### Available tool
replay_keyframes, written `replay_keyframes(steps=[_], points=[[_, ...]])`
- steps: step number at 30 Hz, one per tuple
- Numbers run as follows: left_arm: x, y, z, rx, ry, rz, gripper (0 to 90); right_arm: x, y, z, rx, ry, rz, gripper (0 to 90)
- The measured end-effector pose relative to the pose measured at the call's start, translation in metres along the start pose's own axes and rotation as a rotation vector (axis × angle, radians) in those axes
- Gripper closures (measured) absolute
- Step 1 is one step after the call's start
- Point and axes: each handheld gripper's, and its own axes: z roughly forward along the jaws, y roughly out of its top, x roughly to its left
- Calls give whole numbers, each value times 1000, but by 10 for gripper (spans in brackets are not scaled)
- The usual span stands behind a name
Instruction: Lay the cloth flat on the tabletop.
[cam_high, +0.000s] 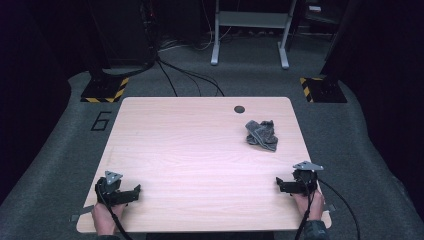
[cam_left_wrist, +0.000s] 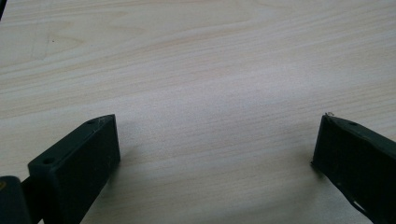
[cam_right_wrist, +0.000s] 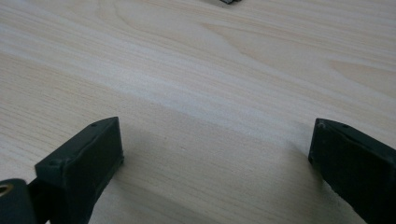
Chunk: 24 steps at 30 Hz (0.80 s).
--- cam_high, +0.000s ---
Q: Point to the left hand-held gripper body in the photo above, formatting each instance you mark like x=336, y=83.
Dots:
x=111, y=191

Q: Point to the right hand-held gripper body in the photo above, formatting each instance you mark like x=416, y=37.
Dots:
x=305, y=180

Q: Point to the grey towel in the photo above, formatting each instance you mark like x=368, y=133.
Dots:
x=262, y=135

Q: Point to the person's right hand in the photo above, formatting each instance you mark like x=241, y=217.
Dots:
x=308, y=205

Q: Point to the person's left hand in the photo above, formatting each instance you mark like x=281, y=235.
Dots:
x=106, y=218

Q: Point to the black base with hazard stripes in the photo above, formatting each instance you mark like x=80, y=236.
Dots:
x=325, y=90
x=105, y=90

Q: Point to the black cabinet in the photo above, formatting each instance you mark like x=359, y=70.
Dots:
x=121, y=31

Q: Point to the white metal stand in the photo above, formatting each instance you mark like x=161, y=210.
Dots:
x=253, y=19

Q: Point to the grey metal table bracket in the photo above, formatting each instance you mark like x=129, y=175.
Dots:
x=81, y=213
x=329, y=208

